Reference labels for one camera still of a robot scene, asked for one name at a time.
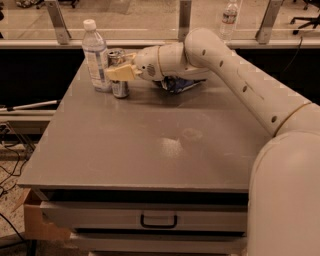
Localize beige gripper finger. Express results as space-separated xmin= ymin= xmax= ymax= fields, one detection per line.
xmin=122 ymin=52 xmax=137 ymax=63
xmin=105 ymin=64 xmax=142 ymax=81

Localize black floor cables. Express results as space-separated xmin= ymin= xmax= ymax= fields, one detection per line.
xmin=0 ymin=121 xmax=36 ymax=198

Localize grey metal rod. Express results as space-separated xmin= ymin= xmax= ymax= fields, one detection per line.
xmin=0 ymin=100 xmax=61 ymax=112

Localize clear plastic water bottle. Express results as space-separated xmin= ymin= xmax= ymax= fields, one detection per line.
xmin=82 ymin=19 xmax=111 ymax=92

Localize black office chair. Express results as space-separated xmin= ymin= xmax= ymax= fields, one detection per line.
xmin=290 ymin=0 xmax=320 ymax=35

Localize grey drawer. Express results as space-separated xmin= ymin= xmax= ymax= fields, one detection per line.
xmin=40 ymin=202 xmax=247 ymax=232
xmin=70 ymin=233 xmax=246 ymax=254

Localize left metal railing post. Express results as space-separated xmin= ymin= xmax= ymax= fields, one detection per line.
xmin=45 ymin=0 xmax=71 ymax=45

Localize brown cardboard box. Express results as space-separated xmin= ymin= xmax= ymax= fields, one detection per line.
xmin=13 ymin=189 xmax=70 ymax=241

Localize grey upper drawer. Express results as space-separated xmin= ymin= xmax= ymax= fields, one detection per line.
xmin=40 ymin=202 xmax=247 ymax=232

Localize blue crumpled chip bag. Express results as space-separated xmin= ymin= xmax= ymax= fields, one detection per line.
xmin=154 ymin=76 xmax=204 ymax=94

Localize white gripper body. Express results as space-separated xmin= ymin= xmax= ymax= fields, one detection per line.
xmin=134 ymin=46 xmax=164 ymax=81

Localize black drawer handle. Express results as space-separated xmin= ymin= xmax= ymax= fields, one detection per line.
xmin=140 ymin=214 xmax=178 ymax=229

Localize grey lower drawer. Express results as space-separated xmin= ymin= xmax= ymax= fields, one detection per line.
xmin=70 ymin=233 xmax=246 ymax=254

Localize metal railing post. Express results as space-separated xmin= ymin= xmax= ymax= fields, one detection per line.
xmin=255 ymin=0 xmax=283 ymax=44
xmin=45 ymin=0 xmax=71 ymax=45
xmin=178 ymin=0 xmax=192 ymax=42

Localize middle metal railing post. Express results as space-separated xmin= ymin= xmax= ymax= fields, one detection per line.
xmin=178 ymin=0 xmax=192 ymax=42

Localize background water bottle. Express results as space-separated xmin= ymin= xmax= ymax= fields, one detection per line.
xmin=220 ymin=0 xmax=239 ymax=41

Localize silver blue redbull can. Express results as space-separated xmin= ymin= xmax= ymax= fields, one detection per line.
xmin=108 ymin=48 xmax=129 ymax=99

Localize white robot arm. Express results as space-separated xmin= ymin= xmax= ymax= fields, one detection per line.
xmin=105 ymin=28 xmax=320 ymax=256

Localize right metal railing post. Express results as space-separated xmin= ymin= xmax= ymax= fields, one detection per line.
xmin=255 ymin=0 xmax=283 ymax=44

